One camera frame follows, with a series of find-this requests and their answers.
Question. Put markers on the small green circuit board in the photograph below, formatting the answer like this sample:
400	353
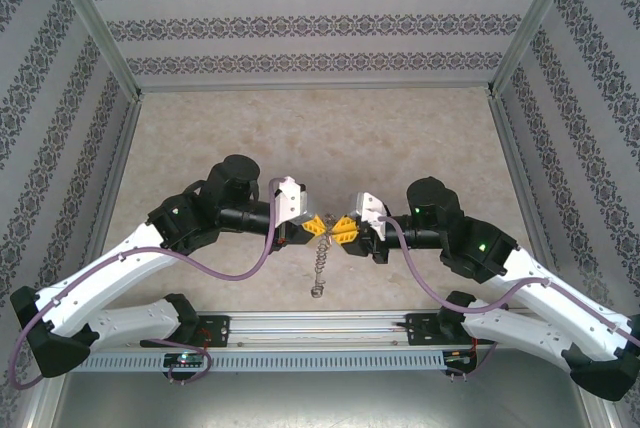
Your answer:
185	360
460	357

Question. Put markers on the aluminium frame post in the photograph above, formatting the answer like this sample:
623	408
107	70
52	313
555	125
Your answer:
90	23
535	23

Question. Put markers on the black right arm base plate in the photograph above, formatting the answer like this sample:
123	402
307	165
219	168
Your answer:
420	328

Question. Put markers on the aluminium back frame rail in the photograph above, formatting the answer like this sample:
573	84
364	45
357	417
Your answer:
315	86

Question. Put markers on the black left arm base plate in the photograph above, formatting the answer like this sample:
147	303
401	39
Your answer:
215	330

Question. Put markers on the grey sheet metal panel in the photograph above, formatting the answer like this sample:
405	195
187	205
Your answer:
320	403

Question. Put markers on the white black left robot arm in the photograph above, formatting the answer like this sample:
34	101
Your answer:
110	273

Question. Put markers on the aluminium side frame rail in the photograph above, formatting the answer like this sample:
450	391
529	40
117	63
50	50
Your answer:
112	173
525	173

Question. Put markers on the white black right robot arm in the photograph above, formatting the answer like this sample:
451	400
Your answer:
550	298

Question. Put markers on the aluminium mounting rail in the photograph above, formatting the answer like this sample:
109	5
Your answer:
320	328

